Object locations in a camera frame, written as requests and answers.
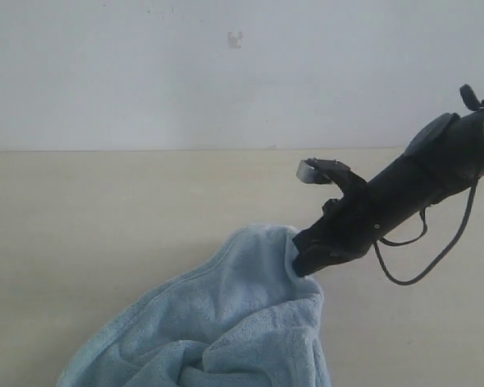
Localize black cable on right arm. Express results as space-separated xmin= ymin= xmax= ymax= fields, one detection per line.
xmin=373 ymin=177 xmax=481 ymax=286

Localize black strap loop on arm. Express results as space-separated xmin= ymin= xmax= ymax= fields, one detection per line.
xmin=459 ymin=84 xmax=484 ymax=112

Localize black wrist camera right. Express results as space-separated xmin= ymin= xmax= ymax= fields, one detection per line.
xmin=296 ymin=157 xmax=367 ymax=196

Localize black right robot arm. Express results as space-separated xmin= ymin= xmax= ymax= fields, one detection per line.
xmin=292 ymin=85 xmax=484 ymax=277

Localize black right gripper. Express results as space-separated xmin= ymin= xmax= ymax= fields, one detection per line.
xmin=292 ymin=181 xmax=383 ymax=277

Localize light blue fluffy towel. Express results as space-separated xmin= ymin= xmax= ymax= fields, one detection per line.
xmin=57 ymin=224 xmax=331 ymax=386

